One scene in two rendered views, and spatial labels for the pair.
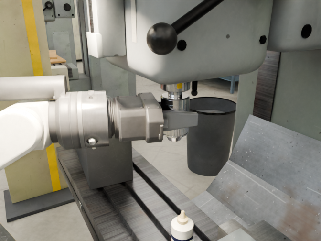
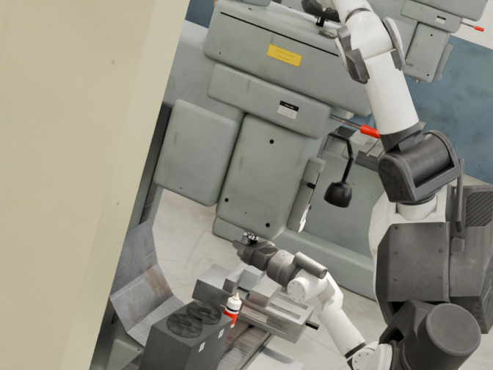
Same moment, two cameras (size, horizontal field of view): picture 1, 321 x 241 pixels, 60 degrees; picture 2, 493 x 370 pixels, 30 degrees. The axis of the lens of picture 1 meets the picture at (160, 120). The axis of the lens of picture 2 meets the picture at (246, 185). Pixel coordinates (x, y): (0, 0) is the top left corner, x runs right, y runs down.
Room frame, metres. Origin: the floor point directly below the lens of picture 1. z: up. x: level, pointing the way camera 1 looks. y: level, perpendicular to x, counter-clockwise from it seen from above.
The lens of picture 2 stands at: (2.16, 1.66, 2.26)
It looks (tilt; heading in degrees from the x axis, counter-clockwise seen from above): 19 degrees down; 226
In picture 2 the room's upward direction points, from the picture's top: 18 degrees clockwise
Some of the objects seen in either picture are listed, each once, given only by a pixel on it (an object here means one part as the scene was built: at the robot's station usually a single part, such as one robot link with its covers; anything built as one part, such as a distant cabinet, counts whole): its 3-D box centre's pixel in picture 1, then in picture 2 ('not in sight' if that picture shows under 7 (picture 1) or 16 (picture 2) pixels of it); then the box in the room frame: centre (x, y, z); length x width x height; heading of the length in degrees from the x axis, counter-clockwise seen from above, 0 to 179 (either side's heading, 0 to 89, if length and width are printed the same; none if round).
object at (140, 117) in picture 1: (119, 119); (271, 261); (0.42, 0.07, 1.23); 0.13 x 0.12 x 0.10; 12
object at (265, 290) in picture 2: not in sight; (265, 290); (0.26, -0.06, 1.05); 0.15 x 0.06 x 0.04; 32
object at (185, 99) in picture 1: (175, 98); (250, 237); (0.43, -0.02, 1.26); 0.05 x 0.05 x 0.01
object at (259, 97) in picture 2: not in sight; (280, 95); (0.45, -0.06, 1.68); 0.34 x 0.24 x 0.10; 120
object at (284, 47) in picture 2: not in sight; (304, 51); (0.44, -0.04, 1.81); 0.47 x 0.26 x 0.16; 120
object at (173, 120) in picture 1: (179, 121); not in sight; (0.40, -0.03, 1.24); 0.06 x 0.02 x 0.03; 102
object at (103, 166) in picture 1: (100, 136); (185, 350); (0.74, 0.17, 1.06); 0.22 x 0.12 x 0.20; 24
